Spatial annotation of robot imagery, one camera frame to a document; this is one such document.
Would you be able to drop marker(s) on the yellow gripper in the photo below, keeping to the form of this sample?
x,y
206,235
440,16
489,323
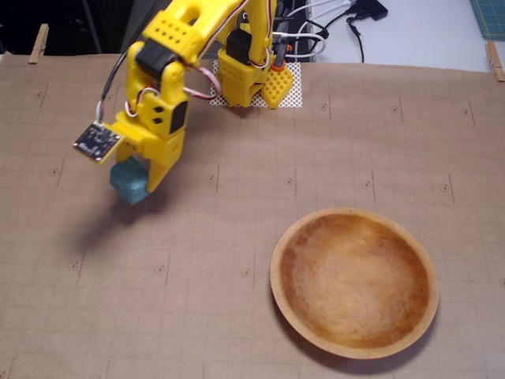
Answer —
x,y
165,158

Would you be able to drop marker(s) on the blue block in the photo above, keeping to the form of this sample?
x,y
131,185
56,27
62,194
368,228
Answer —
x,y
128,181

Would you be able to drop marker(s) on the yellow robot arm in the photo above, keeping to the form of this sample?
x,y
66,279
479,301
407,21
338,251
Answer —
x,y
173,31

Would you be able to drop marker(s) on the round wooden bowl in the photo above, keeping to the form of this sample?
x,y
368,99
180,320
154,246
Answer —
x,y
355,284

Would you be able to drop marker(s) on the grid-printed gift wrap paper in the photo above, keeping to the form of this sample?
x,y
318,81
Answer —
x,y
197,276

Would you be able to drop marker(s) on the grey metal bar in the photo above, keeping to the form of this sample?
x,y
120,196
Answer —
x,y
91,23

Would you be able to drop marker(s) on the wooden clothespin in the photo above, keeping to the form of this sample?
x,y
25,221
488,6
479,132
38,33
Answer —
x,y
495,61
39,43

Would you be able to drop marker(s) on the white mesh mat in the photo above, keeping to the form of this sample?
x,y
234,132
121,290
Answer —
x,y
296,98

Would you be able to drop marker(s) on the black power adapter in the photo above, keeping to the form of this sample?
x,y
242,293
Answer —
x,y
372,10

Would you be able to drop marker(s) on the green cutting mat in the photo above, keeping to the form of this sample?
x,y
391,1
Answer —
x,y
491,17

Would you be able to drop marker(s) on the black camera circuit board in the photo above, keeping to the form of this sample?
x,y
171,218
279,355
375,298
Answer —
x,y
96,142

